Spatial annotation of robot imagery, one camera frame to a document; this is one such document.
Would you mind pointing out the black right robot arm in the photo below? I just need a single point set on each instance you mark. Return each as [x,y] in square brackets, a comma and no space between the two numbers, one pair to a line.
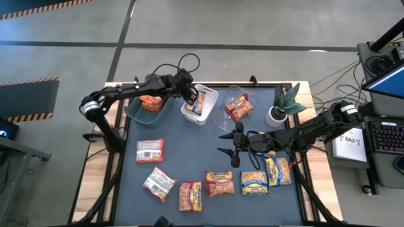
[309,128]

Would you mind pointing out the grey equipment cabinet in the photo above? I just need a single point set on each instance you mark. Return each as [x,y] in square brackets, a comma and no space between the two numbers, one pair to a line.
[363,47]

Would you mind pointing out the green snake plant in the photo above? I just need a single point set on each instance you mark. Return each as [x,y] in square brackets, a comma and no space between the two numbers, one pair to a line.
[285,102]

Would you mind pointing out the black backlit keyboard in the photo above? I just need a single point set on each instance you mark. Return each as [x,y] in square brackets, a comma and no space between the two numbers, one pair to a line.
[388,138]

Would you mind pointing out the clear plastic container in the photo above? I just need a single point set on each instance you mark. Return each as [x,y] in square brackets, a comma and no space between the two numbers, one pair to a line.
[221,124]

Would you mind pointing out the computer monitor with blue screen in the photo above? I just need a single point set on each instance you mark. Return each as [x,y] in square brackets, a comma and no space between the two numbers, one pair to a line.
[388,83]

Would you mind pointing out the grey metal desk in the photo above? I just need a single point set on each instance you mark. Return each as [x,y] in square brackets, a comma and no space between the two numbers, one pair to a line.
[19,148]

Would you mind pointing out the red Maruchan beef noodle pack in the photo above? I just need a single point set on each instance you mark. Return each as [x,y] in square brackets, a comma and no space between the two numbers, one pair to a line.
[190,196]
[219,183]
[239,108]

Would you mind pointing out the blue-grey table mat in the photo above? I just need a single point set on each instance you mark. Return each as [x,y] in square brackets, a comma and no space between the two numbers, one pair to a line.
[195,148]

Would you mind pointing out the black table clamp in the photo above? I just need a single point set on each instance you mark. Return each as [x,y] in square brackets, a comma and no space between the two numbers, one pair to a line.
[136,79]
[253,80]

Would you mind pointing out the grey side desk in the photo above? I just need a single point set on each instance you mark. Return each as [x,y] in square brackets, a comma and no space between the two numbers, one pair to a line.
[389,171]

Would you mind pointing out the orange Maruchan chicken noodle pack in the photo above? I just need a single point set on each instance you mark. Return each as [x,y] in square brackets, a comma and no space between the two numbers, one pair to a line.
[151,99]
[150,150]
[152,108]
[158,183]

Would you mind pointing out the dark blue-grey plastic bin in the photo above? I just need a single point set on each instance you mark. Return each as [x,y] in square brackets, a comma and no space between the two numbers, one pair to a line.
[139,117]

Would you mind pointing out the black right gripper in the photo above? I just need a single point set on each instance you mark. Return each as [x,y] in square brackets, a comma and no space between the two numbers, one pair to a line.
[251,142]

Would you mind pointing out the black caster wheel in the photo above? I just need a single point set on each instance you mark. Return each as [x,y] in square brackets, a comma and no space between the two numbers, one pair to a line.
[366,189]

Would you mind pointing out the black hazard-striped platform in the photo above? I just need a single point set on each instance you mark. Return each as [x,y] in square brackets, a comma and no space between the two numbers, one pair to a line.
[19,4]
[28,97]

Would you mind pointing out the black pole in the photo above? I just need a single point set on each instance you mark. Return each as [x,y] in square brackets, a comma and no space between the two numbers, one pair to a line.
[388,36]

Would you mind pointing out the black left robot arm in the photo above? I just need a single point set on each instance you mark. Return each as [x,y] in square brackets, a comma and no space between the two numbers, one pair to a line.
[126,89]

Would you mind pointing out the black device with blue light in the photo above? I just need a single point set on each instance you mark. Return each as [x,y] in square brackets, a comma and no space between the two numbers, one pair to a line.
[8,129]

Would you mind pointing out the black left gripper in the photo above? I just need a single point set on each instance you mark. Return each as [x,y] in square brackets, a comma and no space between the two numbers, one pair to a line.
[182,81]

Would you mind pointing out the blue Maruchan soy noodle pack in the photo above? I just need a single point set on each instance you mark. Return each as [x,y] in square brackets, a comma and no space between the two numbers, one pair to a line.
[277,171]
[198,104]
[254,183]
[267,154]

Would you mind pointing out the white plastic bin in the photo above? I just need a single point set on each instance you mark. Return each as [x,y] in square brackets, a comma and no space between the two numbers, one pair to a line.
[205,116]

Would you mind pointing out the white SA3 paper sign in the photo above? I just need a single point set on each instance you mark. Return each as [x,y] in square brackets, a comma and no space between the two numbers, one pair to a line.
[350,148]

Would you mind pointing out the white plant pot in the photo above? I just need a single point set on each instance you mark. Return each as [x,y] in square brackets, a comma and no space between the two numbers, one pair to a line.
[274,121]

